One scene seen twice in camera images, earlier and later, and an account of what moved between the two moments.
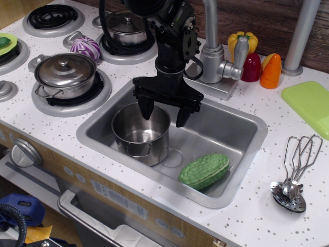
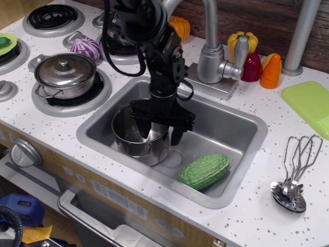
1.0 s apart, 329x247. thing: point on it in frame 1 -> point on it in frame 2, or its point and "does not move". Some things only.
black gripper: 171,89 -> 162,108
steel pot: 145,139 does not move
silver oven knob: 23,154 does not move
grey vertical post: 292,66 does not move
